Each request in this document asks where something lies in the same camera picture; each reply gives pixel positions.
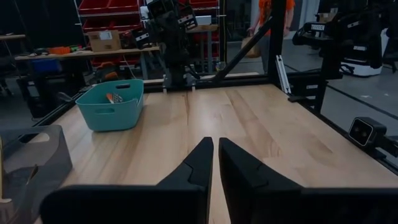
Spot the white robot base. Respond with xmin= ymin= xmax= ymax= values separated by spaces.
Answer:
xmin=340 ymin=27 xmax=389 ymax=78

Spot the brown paper bag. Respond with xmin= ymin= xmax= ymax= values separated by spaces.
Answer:
xmin=241 ymin=35 xmax=262 ymax=59

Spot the person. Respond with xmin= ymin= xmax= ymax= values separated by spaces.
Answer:
xmin=248 ymin=0 xmax=296 ymax=75

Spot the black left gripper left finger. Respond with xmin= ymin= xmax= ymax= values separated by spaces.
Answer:
xmin=40 ymin=136 xmax=215 ymax=224

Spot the grey translucent plastic bin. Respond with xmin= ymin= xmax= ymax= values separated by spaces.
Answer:
xmin=0 ymin=124 xmax=73 ymax=224

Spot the silver aluminium bar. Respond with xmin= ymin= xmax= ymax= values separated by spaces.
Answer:
xmin=275 ymin=55 xmax=292 ymax=95

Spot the red bin shelving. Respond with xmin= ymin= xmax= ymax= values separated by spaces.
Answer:
xmin=77 ymin=0 xmax=220 ymax=68

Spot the black table frame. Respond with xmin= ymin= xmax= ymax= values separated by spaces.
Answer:
xmin=32 ymin=71 xmax=398 ymax=175

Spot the wooden workbench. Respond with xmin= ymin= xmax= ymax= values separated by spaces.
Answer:
xmin=14 ymin=45 xmax=161 ymax=78

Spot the teal plastic bin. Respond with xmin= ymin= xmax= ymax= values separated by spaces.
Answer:
xmin=75 ymin=78 xmax=146 ymax=132

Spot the cardboard box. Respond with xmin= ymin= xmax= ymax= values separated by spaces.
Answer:
xmin=86 ymin=30 xmax=122 ymax=52

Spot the black table-level camera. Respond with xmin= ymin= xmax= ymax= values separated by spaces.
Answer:
xmin=348 ymin=116 xmax=388 ymax=147

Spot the black diagonal frame brace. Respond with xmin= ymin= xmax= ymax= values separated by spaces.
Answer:
xmin=213 ymin=17 xmax=274 ymax=82

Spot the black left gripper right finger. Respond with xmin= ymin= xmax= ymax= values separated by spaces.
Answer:
xmin=218 ymin=137 xmax=398 ymax=224

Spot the black vertical frame post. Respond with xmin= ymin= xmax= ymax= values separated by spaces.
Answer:
xmin=269 ymin=0 xmax=287 ymax=83

